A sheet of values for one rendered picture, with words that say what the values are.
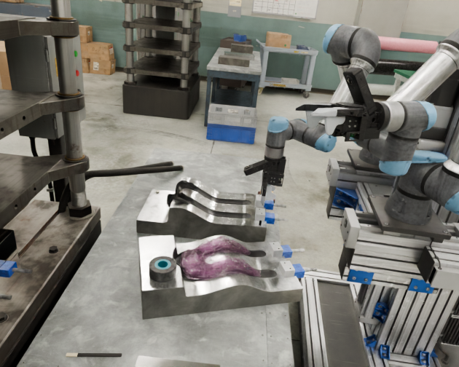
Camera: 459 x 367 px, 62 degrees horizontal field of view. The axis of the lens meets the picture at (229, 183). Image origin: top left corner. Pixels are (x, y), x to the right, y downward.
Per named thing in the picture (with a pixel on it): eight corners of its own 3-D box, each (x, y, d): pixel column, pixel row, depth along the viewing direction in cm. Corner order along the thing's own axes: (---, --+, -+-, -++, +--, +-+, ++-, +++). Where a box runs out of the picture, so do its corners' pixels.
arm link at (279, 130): (295, 119, 144) (279, 122, 139) (290, 147, 149) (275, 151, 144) (280, 113, 149) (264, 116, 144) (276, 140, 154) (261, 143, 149)
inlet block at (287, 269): (312, 270, 134) (315, 258, 132) (318, 279, 130) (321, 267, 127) (277, 274, 131) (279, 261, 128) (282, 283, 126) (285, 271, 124)
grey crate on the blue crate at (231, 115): (256, 119, 501) (257, 108, 494) (256, 129, 464) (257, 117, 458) (209, 113, 502) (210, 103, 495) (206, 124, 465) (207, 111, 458)
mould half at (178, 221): (262, 212, 172) (266, 186, 166) (264, 246, 149) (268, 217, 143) (151, 200, 172) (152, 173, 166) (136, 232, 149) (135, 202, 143)
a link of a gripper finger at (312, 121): (293, 129, 90) (331, 130, 91) (296, 103, 88) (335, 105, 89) (291, 127, 93) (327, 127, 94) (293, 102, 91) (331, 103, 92)
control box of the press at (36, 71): (104, 290, 230) (87, 29, 164) (84, 330, 202) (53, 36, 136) (68, 286, 230) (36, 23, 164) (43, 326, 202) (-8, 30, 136)
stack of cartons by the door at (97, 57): (116, 72, 767) (114, 28, 729) (111, 76, 737) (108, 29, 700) (74, 68, 767) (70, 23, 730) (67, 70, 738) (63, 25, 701)
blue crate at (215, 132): (253, 134, 511) (256, 118, 501) (253, 145, 474) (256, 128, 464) (208, 129, 511) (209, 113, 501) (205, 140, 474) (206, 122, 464)
